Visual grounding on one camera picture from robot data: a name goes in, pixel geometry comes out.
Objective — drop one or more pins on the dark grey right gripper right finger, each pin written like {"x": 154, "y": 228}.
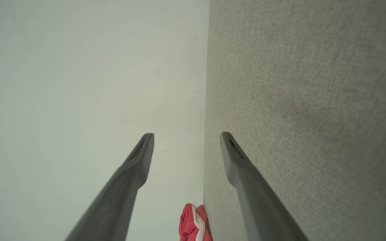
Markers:
{"x": 256, "y": 201}

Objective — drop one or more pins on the red shorts with white stripes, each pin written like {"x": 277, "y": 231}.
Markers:
{"x": 188, "y": 224}

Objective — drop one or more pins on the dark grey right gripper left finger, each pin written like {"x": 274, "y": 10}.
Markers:
{"x": 122, "y": 194}

